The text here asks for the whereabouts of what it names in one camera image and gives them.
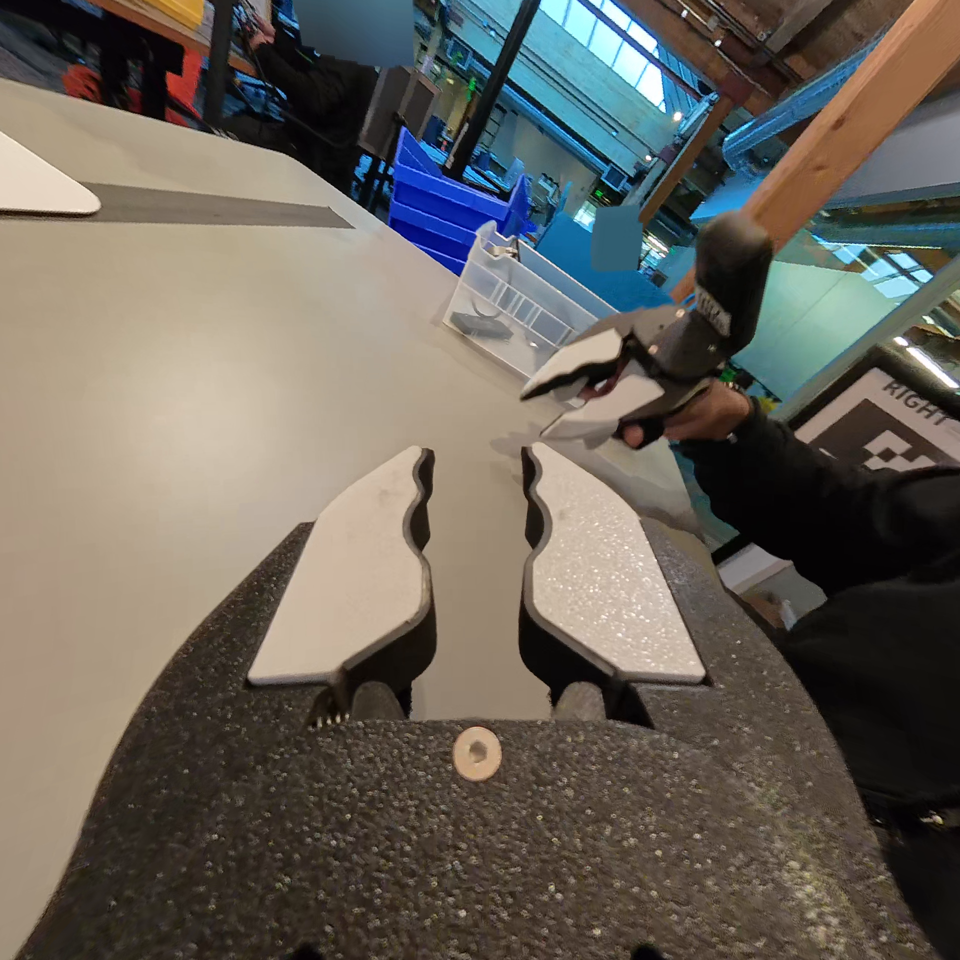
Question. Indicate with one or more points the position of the black stand pole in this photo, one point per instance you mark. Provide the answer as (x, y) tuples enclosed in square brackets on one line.
[(221, 60), (495, 82)]

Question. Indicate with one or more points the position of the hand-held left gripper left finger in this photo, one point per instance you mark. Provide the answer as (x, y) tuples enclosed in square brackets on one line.
[(352, 592)]

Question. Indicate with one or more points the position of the framed black sign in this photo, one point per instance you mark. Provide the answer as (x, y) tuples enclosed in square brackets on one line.
[(862, 427)]

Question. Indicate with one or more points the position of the nested blue bin stack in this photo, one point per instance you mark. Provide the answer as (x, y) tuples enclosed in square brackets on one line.
[(427, 202)]

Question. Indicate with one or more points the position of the red plastic stool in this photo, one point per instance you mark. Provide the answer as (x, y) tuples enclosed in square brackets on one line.
[(184, 82)]

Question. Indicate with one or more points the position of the slim grey USB hub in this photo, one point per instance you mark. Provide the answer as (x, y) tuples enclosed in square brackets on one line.
[(480, 326)]

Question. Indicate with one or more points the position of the wooden edged table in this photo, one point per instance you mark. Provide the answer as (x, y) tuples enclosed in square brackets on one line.
[(135, 15)]

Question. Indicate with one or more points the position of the grey monitor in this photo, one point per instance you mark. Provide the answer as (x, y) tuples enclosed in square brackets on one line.
[(405, 105)]

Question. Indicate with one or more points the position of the person's black torso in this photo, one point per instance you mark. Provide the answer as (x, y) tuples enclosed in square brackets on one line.
[(885, 675)]

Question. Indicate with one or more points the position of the silver air duct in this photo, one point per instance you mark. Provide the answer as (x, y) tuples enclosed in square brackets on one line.
[(787, 105)]

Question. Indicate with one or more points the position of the grey desk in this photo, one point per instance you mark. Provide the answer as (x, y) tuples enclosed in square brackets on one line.
[(187, 375)]

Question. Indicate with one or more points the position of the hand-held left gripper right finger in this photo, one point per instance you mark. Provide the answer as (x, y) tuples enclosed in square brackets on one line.
[(615, 592)]

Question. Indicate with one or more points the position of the person's right hand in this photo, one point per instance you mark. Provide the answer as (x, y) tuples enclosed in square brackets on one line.
[(712, 412)]

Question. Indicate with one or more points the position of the wooden beam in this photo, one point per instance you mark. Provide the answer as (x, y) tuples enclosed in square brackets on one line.
[(847, 120)]

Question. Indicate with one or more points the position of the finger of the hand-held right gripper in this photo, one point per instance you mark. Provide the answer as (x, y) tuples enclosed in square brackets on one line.
[(577, 360), (607, 412)]

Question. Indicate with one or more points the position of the clear plastic storage box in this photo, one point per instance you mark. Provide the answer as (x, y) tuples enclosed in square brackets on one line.
[(480, 277)]

